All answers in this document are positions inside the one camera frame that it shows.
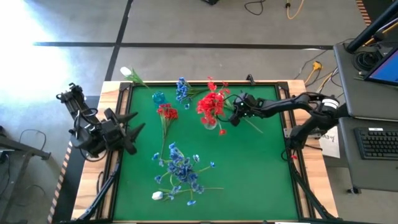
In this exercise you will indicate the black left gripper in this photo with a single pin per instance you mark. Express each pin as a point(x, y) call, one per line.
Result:
point(113, 133)

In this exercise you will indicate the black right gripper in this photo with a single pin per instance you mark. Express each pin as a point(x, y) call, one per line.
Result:
point(248, 105)

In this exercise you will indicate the clear glass vase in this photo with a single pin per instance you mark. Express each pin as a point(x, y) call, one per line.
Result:
point(211, 126)

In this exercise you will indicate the red artificial flower bunch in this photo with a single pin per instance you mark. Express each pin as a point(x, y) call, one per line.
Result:
point(212, 85)
point(169, 113)
point(206, 109)

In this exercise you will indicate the white artificial tulip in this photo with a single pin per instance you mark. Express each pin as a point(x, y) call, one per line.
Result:
point(157, 195)
point(125, 71)

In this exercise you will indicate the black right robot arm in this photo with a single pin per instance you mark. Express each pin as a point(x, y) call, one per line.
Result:
point(280, 107)

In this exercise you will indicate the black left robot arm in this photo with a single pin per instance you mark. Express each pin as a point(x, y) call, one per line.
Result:
point(77, 105)

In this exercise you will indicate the blue glass vase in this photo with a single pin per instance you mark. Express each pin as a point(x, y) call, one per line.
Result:
point(159, 98)

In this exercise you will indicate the loose red blossom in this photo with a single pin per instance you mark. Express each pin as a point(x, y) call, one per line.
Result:
point(222, 132)

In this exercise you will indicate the green table mat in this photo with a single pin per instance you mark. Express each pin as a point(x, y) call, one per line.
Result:
point(248, 174)

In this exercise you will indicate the yellow extension plug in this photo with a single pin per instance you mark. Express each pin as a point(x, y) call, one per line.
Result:
point(317, 65)

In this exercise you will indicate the white paper sheet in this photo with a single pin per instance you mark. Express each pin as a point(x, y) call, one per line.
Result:
point(331, 146)

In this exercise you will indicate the grey metal stand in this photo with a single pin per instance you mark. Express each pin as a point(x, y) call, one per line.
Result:
point(28, 152)

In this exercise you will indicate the computer desk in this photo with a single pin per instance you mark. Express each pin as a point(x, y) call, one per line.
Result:
point(373, 102)

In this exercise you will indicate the black keyboard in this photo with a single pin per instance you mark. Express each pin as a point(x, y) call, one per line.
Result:
point(377, 143)

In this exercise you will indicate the laptop screen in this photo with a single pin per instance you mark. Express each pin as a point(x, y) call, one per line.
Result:
point(388, 70)

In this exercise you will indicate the black pole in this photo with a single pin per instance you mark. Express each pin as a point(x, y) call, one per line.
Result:
point(370, 31)

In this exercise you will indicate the black rail clamp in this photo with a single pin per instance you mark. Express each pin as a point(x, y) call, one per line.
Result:
point(250, 78)

